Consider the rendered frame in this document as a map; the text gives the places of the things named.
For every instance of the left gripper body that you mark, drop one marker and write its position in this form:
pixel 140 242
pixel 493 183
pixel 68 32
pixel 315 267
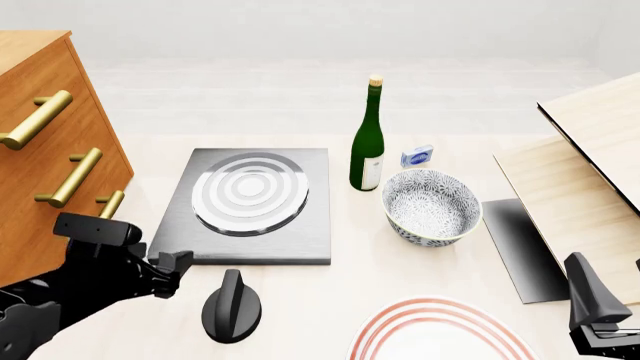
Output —
pixel 131 273

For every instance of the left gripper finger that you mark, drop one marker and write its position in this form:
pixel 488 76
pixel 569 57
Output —
pixel 176 260
pixel 167 288

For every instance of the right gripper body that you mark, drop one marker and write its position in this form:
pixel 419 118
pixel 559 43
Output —
pixel 607 339

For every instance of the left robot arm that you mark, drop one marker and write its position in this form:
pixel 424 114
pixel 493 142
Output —
pixel 45 307

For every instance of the round black stove knob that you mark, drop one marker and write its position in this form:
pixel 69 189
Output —
pixel 231 311

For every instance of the flat black stove plate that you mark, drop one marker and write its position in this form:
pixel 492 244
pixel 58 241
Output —
pixel 310 210

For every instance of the pale wooden rack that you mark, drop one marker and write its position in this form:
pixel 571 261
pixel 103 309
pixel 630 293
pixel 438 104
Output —
pixel 565 195

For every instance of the wooden cabinet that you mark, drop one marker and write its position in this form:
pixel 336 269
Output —
pixel 35 180

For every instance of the white plate with red rings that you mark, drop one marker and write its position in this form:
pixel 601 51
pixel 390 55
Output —
pixel 440 330

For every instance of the patterned blue white bowl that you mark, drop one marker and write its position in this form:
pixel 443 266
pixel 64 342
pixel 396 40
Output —
pixel 431 210

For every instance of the green wine bottle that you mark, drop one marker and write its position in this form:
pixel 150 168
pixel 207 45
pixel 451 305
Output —
pixel 367 150

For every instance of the small blue white box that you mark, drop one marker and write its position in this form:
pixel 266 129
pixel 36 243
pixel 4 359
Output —
pixel 416 156

